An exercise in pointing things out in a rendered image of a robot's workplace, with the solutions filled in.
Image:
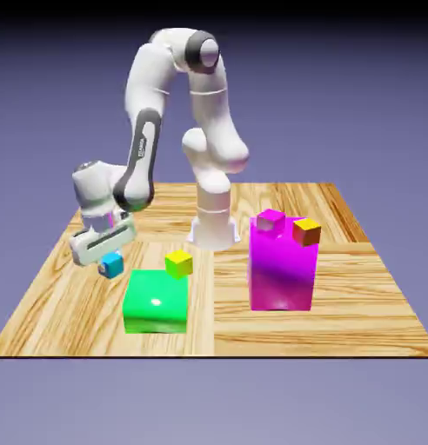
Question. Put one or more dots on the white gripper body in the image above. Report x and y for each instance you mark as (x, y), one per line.
(102, 241)

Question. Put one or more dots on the large magenta box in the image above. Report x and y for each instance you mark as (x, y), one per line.
(282, 271)

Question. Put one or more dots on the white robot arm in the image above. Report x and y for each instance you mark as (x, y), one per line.
(207, 114)

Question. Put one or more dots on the small yellow cube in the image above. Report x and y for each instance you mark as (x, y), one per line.
(179, 263)

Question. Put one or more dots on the small blue cube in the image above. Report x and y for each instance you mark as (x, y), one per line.
(113, 266)

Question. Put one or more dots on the small orange cube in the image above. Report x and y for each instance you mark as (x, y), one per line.
(307, 231)

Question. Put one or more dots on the large green box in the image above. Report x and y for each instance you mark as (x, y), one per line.
(155, 302)

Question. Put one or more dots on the small magenta cube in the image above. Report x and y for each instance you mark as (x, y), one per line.
(270, 221)

